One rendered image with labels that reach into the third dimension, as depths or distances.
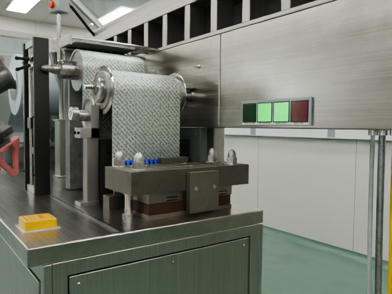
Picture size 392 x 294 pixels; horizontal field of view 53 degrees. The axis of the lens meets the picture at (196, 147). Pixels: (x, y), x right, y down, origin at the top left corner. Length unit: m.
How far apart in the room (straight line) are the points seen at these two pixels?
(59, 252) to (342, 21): 0.80
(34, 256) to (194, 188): 0.43
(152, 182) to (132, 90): 0.32
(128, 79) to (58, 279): 0.60
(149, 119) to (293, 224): 3.12
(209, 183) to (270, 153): 3.21
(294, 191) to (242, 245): 2.96
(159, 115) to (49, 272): 0.59
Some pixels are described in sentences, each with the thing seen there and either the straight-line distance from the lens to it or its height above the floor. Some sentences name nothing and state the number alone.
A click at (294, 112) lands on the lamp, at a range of 1.03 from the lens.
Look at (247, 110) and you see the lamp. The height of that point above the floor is 1.19.
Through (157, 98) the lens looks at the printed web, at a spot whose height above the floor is 1.23.
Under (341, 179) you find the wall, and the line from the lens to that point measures 3.76.
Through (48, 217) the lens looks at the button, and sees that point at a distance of 1.00.
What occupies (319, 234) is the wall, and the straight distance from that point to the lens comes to 3.98.
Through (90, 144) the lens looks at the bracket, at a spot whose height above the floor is 1.08.
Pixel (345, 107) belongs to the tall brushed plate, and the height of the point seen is 1.19.
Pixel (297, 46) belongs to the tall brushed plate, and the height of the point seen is 1.35.
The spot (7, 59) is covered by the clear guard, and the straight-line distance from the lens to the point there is 2.15.
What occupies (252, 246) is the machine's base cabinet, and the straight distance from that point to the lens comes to 1.18.
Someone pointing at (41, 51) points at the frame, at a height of 1.39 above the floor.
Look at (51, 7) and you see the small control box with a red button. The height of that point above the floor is 1.62.
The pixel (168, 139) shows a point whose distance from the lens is 1.25.
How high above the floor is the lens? 1.14
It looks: 3 degrees down
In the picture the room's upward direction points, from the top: 1 degrees clockwise
